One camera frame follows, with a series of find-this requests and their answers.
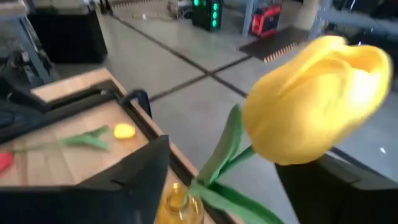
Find yellow tulip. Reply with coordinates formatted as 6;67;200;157
186;35;393;224
9;123;137;154

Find red tool case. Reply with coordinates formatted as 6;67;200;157
250;3;282;39

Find grey metal desk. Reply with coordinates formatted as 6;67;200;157
0;0;55;85

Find grey workbench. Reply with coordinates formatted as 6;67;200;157
241;0;398;41

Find red tulip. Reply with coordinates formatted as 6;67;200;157
0;152;15;175

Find black table clamp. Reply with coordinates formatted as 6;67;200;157
120;89;153;119

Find computer tower green lights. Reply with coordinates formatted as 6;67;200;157
191;0;224;32

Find black cabinet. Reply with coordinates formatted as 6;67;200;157
27;4;108;65

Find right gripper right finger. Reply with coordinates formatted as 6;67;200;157
275;152;398;224

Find amber glass vase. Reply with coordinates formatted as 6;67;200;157
155;182;205;224

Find dark floor mat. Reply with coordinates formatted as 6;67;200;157
238;26;310;64

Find black aluminium table frame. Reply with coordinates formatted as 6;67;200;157
0;79;237;224

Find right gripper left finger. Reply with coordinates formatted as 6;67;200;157
0;135;170;224

